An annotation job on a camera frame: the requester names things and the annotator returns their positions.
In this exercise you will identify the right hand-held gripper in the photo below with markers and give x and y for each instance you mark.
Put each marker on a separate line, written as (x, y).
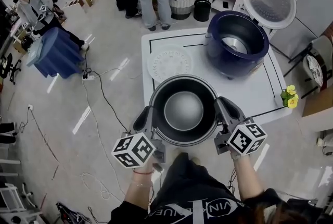
(245, 138)

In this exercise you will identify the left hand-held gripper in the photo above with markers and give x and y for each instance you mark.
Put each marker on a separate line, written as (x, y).
(135, 150)

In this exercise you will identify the dark metal pot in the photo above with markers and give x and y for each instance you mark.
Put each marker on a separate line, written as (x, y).
(183, 111)

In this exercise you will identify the navy blue rice cooker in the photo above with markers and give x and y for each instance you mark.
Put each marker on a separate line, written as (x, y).
(234, 61)

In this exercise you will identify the person's left forearm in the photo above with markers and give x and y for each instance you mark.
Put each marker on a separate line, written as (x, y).
(139, 189)

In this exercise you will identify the person's right forearm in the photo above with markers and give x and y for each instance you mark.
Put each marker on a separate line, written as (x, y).
(247, 178)

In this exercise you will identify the yellow flowers in pot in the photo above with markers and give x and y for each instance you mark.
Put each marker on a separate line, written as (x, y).
(292, 99)

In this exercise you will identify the white power strip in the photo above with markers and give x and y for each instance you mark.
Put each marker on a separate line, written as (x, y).
(88, 77)

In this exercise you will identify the person's black printed shirt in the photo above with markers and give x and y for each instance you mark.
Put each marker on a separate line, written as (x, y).
(187, 191)

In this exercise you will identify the chair with patterned cushion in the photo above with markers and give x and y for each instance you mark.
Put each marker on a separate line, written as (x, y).
(316, 69)

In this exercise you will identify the black waste bin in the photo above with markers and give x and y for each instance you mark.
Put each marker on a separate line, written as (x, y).
(202, 10)

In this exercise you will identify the black phone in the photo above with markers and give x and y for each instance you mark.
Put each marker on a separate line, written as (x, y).
(225, 5)

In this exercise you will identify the blue storage bin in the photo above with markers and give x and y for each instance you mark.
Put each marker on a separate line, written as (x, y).
(56, 55)

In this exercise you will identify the white floor socket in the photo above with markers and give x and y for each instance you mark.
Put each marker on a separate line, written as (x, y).
(30, 107)

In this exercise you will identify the white ribbed basket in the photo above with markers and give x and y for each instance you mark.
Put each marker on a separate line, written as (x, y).
(181, 4)

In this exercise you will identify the black office chair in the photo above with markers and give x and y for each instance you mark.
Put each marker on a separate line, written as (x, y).
(7, 68)

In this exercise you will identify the white metal frame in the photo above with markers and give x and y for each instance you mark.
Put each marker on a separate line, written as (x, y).
(13, 198)

